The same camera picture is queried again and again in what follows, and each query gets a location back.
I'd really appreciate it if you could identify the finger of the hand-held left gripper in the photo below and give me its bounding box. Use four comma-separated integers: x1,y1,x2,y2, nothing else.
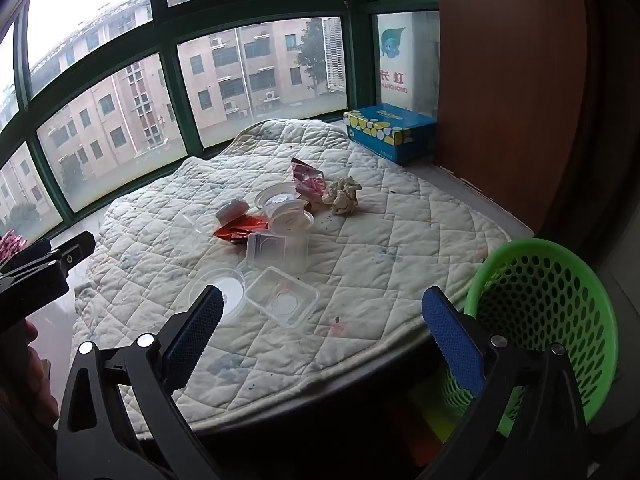
0,231,97,281
0,267,71,333

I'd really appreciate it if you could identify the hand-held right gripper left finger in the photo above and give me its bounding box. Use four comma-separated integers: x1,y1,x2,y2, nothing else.
56,285,224,480

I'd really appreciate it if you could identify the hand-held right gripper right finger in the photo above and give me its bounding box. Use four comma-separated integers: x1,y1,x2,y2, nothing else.
421,286,593,480

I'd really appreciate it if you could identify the round lid with white centre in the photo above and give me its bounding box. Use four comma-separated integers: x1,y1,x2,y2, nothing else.
182,267,247,318

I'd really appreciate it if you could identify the clear shallow plastic tray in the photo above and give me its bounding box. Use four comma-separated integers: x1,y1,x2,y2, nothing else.
243,266,321,330

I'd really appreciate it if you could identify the green perforated plastic basket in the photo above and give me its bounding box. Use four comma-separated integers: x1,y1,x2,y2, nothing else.
440,238,620,436

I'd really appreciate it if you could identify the red snack wrapper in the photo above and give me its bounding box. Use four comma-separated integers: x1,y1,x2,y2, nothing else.
212,212,271,246

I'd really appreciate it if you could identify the clear rectangular plastic container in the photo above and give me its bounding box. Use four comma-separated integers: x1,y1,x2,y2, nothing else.
246,231,308,275

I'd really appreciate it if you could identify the small white sachet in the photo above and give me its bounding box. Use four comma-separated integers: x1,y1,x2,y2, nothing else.
216,200,249,225

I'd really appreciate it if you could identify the clear labelled jelly cup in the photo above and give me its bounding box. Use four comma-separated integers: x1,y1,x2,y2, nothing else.
270,207,315,235

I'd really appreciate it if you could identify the white round plastic lid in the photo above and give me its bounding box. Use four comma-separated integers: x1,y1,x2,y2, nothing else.
254,183,306,211

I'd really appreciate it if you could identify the paper ball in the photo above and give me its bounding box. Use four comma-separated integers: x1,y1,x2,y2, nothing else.
322,176,362,216

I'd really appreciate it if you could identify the pink snack wrapper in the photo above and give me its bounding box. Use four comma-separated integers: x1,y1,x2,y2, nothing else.
291,158,326,206

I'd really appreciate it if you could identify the person's left hand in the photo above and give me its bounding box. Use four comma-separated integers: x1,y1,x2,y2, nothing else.
22,321,61,428

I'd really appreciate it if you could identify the pink striped cloth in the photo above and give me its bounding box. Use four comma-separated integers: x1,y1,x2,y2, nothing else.
0,230,28,263

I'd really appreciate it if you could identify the white quilted mat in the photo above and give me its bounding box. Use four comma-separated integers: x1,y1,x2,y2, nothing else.
70,119,512,436

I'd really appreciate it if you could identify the beige apartment building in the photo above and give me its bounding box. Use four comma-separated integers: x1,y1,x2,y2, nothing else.
0,0,351,231

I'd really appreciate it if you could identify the blue patterned tissue box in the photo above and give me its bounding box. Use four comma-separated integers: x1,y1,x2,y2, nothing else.
343,104,437,165

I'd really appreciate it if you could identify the brown wooden cabinet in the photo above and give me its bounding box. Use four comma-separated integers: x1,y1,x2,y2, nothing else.
434,0,588,233

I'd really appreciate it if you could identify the white air conditioner unit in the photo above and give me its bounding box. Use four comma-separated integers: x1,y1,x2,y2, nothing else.
376,10,441,111

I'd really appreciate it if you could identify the white louvered panel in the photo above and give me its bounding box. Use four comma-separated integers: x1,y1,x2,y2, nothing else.
322,16,347,93

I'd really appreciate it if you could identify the green tree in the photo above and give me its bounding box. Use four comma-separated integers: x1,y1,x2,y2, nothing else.
297,17,328,98

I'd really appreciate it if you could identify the green window frame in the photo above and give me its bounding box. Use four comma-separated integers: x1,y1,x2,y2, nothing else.
0,0,441,241

